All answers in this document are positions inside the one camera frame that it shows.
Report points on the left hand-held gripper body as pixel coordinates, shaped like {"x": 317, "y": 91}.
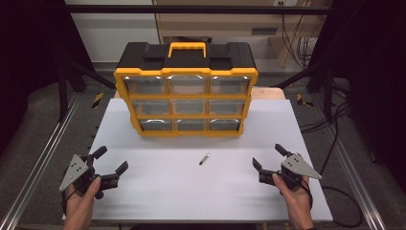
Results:
{"x": 78, "y": 167}

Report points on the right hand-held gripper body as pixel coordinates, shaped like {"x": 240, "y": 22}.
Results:
{"x": 297, "y": 166}

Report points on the yellow black organizer cabinet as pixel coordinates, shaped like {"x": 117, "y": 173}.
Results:
{"x": 186, "y": 72}

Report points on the person's right hand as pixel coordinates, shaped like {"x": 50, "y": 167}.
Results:
{"x": 298, "y": 201}

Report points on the person's left hand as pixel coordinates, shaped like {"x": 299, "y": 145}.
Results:
{"x": 79, "y": 204}

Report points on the yellow black tape marker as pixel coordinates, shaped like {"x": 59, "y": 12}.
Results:
{"x": 97, "y": 100}
{"x": 300, "y": 100}

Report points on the wooden board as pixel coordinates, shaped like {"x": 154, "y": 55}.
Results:
{"x": 268, "y": 93}

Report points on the black metal stand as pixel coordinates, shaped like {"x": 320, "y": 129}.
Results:
{"x": 328, "y": 92}
{"x": 63, "y": 92}

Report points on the set of clear drawers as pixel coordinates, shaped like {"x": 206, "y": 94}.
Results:
{"x": 145, "y": 85}

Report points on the black curtain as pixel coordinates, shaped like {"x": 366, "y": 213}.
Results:
{"x": 28, "y": 64}
{"x": 373, "y": 80}

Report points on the black horizontal bar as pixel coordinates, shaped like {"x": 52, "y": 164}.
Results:
{"x": 191, "y": 9}

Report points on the aluminium floor rail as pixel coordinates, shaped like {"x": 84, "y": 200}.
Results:
{"x": 38, "y": 159}
{"x": 351, "y": 166}

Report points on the white wall socket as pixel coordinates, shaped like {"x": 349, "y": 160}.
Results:
{"x": 284, "y": 3}

